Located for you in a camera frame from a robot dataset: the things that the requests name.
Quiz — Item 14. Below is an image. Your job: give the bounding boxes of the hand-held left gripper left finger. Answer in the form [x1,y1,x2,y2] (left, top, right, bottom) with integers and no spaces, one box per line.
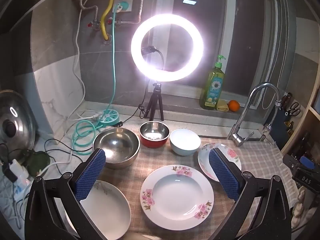
[24,148,107,240]

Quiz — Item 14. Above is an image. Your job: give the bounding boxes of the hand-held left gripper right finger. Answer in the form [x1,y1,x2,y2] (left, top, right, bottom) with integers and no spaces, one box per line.
[209,147,293,240]

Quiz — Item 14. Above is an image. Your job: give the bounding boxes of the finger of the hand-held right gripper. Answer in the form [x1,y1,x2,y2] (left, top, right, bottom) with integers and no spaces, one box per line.
[282,153,302,172]
[299,156,316,170]

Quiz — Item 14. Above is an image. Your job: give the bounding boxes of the small deep floral plate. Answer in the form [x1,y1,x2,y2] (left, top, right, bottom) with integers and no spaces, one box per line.
[197,142,242,182]

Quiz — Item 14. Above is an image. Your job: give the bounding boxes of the large stainless steel bowl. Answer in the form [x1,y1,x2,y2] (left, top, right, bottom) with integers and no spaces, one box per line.
[92,127,140,170]

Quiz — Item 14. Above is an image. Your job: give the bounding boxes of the white leaf print plate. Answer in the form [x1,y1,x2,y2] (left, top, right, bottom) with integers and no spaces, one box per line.
[64,180,132,240]

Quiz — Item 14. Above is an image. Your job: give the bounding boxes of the large pink floral plate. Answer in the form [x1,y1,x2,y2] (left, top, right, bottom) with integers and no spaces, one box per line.
[140,164,215,227]

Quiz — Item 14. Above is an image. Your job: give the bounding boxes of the red steel bowl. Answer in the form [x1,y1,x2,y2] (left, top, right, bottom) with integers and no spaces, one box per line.
[139,121,171,149]

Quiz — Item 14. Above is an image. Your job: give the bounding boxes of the person's right hand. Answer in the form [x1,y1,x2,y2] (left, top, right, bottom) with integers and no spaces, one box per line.
[292,189,309,229]

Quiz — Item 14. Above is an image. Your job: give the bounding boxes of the beige plaid cloth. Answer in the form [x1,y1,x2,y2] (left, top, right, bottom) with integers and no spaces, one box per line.
[100,132,300,240]

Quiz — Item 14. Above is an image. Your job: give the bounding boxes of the dark knife block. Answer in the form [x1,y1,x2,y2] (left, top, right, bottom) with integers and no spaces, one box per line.
[279,92,304,150]

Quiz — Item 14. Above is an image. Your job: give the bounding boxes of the wooden shelf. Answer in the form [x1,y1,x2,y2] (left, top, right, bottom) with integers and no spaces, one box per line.
[281,106,320,160]

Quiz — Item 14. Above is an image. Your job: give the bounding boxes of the chrome faucet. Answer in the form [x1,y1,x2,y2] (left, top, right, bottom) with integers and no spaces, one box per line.
[227,82,282,147]

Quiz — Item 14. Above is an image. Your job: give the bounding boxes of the pale blue ceramic bowl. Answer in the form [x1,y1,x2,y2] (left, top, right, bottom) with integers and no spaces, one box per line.
[169,129,201,156]

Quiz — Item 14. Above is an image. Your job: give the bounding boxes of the green glass dish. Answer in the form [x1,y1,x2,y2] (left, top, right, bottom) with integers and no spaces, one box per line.
[21,149,52,175]

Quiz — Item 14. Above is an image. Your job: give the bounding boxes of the teal round power strip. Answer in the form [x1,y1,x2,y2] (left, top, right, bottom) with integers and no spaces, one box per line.
[99,109,120,128]

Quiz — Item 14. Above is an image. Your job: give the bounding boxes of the yellow sponge cloth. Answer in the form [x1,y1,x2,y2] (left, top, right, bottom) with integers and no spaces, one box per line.
[216,99,229,112]

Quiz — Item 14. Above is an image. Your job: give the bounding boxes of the white power strip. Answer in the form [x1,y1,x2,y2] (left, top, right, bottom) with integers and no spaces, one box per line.
[12,172,33,202]

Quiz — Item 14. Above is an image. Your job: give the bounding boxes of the white power adapter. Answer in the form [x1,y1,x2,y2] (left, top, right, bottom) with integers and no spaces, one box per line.
[9,159,28,178]

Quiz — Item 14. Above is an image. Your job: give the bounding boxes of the black power adapter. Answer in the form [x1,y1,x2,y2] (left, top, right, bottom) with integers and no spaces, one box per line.
[2,164,18,182]

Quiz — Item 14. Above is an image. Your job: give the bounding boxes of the green dish soap bottle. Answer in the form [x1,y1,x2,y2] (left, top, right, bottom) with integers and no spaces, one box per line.
[199,54,225,110]

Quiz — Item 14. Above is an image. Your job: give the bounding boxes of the glass pot lid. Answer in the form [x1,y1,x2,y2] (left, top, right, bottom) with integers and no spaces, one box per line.
[0,90,37,150]

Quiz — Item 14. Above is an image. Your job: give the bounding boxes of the black tripod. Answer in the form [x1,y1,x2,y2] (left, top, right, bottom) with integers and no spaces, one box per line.
[144,82,165,122]

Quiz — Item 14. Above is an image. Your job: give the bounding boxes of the thick white cable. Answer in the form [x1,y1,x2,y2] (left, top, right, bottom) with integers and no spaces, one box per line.
[37,159,74,178]

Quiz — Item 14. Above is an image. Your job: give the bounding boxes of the black handled scissors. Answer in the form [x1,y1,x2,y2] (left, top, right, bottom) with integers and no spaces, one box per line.
[289,102,302,117]

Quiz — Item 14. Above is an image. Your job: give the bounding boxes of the black ring light cable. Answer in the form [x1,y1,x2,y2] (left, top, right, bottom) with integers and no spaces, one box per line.
[116,79,152,127]

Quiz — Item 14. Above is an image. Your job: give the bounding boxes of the thin white cable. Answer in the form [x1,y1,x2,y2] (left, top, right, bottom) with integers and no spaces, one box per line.
[65,0,105,135]

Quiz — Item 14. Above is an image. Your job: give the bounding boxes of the teal cable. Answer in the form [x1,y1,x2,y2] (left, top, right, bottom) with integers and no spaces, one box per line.
[72,4,125,155]

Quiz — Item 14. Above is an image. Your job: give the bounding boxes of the yellow hose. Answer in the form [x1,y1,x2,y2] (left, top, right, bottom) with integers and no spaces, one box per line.
[101,0,116,41]

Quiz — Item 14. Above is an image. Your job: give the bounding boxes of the corrugated metal hose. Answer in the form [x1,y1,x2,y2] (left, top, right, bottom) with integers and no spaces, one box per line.
[116,0,146,25]
[79,0,99,24]

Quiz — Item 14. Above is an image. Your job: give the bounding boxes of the white wall outlet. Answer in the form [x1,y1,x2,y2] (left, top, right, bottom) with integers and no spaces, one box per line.
[114,0,134,13]

